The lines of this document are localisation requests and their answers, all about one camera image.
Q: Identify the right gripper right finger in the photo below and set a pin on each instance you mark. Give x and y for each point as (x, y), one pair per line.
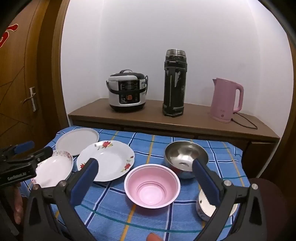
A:
(250, 222)

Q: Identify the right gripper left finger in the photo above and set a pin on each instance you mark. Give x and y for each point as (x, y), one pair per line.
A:
(51, 214)

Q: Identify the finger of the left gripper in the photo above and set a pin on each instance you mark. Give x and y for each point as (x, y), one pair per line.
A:
(11, 151)
(39, 156)

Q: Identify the pink floral rimmed plate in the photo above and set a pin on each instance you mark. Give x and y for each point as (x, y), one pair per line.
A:
(54, 169)

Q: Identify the white enamel bowl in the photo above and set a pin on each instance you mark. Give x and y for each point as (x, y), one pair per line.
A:
(203, 208)

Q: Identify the red flower white plate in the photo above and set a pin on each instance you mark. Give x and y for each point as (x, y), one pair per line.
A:
(114, 158)

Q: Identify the pink plastic bowl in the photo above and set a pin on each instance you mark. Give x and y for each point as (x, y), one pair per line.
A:
(152, 186)

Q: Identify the stainless steel bowl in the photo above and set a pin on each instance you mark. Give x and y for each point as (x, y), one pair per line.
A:
(179, 156)

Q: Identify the person's left hand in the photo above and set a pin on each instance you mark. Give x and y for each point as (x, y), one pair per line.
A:
(18, 204)

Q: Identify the person's right hand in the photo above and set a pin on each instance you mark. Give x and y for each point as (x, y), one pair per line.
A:
(153, 237)

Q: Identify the dark red stool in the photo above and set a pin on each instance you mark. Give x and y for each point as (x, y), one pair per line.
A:
(280, 221)

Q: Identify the brown wooden door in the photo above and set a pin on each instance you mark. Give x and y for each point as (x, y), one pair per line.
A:
(26, 61)

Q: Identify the brown wooden cabinet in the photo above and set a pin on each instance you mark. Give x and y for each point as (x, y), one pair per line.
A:
(256, 140)

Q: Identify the blue plaid tablecloth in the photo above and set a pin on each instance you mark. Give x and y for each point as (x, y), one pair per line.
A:
(110, 215)

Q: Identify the silver black rice cooker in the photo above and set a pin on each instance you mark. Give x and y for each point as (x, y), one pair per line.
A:
(127, 91)

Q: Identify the red door decoration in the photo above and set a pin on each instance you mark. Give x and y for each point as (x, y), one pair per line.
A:
(6, 34)

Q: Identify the pink electric kettle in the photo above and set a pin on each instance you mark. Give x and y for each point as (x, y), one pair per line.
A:
(227, 99)

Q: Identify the black thermos flask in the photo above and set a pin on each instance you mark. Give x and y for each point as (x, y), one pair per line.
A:
(175, 82)

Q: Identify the silver door handle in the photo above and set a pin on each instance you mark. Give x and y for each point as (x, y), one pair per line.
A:
(32, 99)

